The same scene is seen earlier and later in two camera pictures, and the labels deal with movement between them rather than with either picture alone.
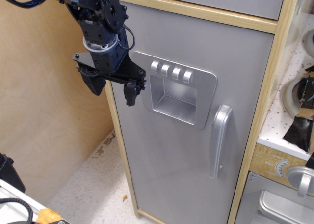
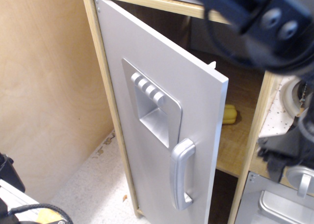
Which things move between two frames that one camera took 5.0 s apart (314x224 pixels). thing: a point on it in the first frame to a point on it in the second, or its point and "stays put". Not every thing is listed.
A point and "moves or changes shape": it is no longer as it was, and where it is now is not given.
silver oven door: [248, 211] stays put
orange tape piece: [47, 215] stays put
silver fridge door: [168, 161] moves or changes shape
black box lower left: [8, 173] stays put
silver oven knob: [301, 179] stays put
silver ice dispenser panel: [180, 93] to [157, 111]
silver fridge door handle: [222, 113] to [180, 199]
